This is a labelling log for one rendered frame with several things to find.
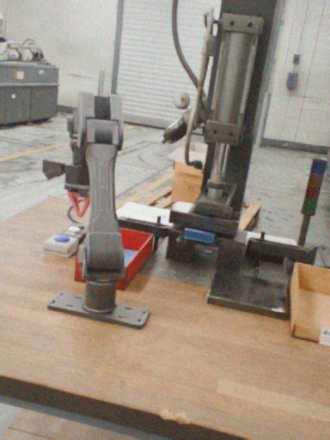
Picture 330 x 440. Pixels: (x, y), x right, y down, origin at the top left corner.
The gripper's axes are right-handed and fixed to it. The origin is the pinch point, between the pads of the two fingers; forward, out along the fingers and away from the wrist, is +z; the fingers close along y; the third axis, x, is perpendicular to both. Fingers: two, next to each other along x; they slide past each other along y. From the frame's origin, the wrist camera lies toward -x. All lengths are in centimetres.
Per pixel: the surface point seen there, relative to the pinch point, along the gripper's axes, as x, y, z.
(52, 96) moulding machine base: -364, -782, 62
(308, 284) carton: 62, 6, 5
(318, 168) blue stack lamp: 61, -16, -20
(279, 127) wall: 54, -920, 76
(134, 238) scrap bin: 16.8, 2.6, 3.1
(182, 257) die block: 30.5, 3.1, 5.6
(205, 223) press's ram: 35.3, 2.9, -4.7
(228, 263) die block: 42.5, 3.1, 4.8
